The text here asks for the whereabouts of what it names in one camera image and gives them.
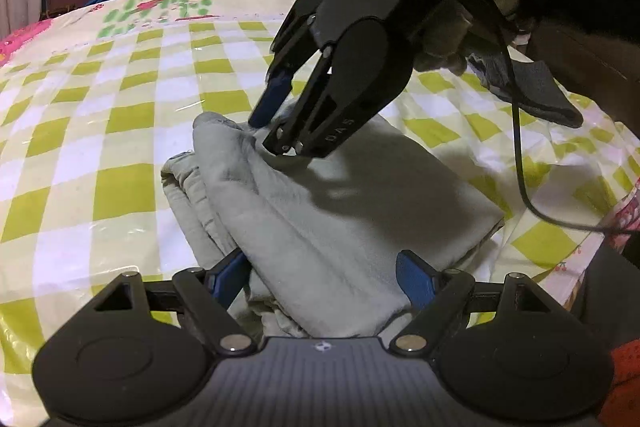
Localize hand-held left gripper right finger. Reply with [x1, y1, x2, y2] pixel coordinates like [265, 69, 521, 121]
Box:
[389, 251, 551, 354]

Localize dark wooden headboard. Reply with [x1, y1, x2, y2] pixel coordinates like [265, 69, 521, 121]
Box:
[440, 0, 640, 112]

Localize grey-green pants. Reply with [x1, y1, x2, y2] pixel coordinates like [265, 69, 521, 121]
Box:
[161, 99, 505, 340]

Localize black cable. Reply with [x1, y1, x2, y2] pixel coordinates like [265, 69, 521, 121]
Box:
[450, 0, 623, 234]

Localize person's right hand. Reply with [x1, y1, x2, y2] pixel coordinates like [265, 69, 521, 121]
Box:
[412, 0, 473, 78]

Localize yellow checked plastic bed cover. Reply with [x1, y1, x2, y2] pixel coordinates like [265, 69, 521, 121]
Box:
[0, 19, 640, 427]

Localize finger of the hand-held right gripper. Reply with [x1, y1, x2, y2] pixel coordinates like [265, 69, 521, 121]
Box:
[248, 0, 334, 128]
[261, 44, 388, 158]

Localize dark grey cloth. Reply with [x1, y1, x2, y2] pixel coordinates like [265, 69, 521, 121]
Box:
[467, 54, 585, 129]

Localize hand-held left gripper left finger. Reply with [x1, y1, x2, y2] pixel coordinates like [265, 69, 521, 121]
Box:
[89, 251, 258, 355]

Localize person's dark clothing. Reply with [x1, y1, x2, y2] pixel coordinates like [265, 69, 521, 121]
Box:
[570, 239, 640, 427]

